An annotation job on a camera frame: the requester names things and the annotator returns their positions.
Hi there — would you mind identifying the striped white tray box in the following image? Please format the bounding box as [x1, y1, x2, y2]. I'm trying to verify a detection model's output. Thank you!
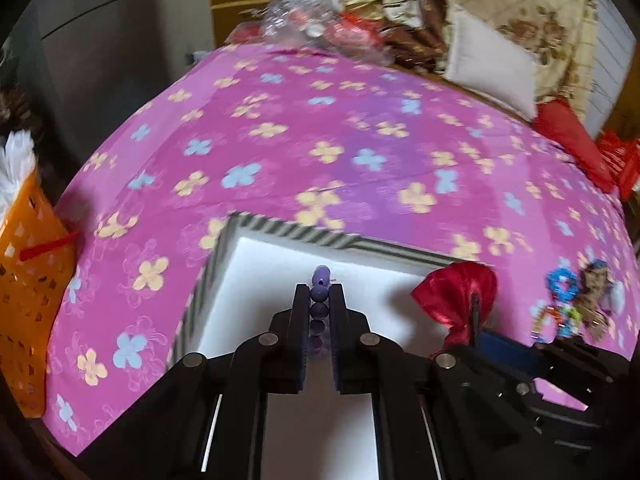
[168, 214, 450, 479]

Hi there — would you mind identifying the purple bead bracelet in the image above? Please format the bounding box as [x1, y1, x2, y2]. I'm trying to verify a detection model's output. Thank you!
[307, 264, 333, 357]

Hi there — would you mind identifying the red shopping bag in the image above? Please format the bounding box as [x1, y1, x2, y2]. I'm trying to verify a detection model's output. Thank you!
[596, 129, 639, 200]

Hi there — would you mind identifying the clear plastic bag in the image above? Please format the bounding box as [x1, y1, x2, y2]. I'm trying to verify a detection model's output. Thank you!
[260, 0, 393, 66]

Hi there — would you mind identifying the grey refrigerator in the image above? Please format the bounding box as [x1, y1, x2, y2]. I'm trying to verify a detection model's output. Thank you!
[9, 0, 214, 164]

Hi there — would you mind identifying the white pillow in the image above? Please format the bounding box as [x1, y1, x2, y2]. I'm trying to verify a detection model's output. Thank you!
[442, 6, 537, 122]

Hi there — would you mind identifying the blue bead bracelet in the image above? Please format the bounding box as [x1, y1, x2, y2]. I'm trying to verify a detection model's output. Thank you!
[544, 266, 580, 306]

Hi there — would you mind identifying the brown satin cloth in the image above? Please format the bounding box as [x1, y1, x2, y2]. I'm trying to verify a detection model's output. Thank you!
[381, 4, 448, 73]

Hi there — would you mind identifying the red cushion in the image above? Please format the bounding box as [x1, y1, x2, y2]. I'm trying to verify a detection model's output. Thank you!
[532, 99, 616, 193]

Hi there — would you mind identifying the beige floral blanket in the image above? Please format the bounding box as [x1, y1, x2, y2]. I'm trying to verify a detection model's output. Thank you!
[384, 0, 598, 119]

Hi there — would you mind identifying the pink floral bedsheet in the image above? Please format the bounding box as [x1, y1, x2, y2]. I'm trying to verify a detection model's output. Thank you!
[43, 44, 639, 454]

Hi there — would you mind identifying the red satin bow hair clip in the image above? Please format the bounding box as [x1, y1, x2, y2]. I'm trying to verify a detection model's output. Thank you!
[410, 261, 498, 359]

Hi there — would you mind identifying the leopard print fabric bow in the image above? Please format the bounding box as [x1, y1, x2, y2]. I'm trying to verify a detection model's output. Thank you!
[573, 259, 626, 341]

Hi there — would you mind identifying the orange plastic basket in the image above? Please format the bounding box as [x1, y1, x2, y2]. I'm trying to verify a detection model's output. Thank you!
[0, 174, 78, 418]

